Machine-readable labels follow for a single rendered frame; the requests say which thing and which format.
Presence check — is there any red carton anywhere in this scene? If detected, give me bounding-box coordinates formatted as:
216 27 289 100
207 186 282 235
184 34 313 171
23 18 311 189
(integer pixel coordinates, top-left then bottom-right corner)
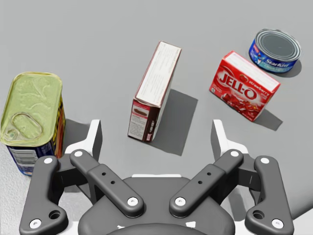
209 50 281 122

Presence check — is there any brown and white carton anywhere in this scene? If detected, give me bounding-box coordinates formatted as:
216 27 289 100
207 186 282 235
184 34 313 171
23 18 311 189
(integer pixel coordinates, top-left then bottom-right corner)
127 40 183 143

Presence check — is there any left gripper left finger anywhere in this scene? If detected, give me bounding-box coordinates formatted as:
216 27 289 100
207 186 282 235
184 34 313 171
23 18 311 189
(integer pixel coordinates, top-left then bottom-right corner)
19 119 145 235

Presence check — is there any blue flat can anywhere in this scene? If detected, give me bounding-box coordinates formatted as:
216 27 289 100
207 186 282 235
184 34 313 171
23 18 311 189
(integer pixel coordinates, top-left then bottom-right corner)
248 28 302 73

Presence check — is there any green and blue rectangular can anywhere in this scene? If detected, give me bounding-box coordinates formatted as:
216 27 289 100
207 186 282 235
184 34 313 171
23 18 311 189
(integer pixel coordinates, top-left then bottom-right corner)
0 71 66 177

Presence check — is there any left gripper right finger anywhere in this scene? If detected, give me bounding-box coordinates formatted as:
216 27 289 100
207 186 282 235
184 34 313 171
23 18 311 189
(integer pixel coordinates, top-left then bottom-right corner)
168 119 295 235

